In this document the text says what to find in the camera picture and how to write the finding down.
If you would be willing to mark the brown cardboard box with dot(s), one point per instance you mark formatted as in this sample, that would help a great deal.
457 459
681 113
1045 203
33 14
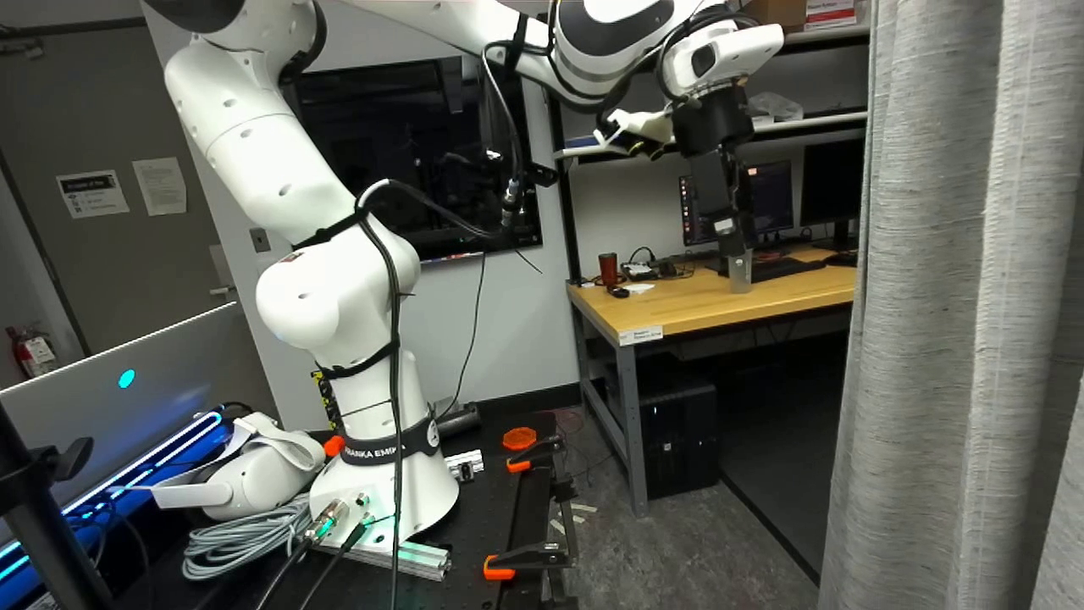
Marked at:
780 11

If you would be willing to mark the silver laptop with blue glow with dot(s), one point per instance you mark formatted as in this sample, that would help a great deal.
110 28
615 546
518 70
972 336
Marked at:
137 383

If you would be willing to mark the white printed door sign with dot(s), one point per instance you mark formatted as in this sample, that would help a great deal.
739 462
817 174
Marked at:
94 196

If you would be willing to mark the black tripod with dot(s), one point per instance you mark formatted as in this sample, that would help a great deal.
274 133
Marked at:
38 519

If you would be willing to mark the grey wall switch plate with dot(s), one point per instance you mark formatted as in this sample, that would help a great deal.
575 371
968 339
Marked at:
261 243

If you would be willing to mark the grey fabric curtain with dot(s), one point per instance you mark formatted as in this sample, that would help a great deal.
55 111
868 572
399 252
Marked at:
961 318

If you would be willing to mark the wooden top workbench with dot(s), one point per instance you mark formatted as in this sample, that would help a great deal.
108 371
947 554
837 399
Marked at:
701 306

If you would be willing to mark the black keyboard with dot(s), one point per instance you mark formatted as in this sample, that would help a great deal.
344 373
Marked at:
790 269

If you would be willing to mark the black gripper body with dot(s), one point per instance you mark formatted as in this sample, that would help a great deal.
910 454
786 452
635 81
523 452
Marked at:
713 170

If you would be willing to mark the black computer tower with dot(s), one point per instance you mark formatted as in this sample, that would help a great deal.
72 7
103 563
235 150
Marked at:
678 443

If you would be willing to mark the grey door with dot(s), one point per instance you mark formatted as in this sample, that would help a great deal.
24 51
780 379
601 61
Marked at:
103 260

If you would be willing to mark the white VR headset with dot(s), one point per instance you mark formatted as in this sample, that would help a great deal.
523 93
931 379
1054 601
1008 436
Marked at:
256 470

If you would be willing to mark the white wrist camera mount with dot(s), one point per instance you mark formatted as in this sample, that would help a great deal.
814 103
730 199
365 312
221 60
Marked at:
631 122

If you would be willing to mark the black workbench monitor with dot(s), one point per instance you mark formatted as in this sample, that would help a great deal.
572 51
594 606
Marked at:
766 203
834 188

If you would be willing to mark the orange black bar clamp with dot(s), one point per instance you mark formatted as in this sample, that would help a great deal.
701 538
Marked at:
511 563
523 437

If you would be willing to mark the plain white paper sheet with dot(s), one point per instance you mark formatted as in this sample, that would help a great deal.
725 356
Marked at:
161 188

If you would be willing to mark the black wall monitor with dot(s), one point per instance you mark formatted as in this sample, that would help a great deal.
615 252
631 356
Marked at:
418 147

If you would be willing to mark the small dark red cup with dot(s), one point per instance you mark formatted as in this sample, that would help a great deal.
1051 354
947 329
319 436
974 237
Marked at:
607 273

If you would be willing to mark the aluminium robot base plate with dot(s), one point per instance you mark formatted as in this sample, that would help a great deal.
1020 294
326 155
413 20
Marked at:
395 549

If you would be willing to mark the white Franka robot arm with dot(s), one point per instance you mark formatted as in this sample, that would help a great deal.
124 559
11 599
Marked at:
326 294

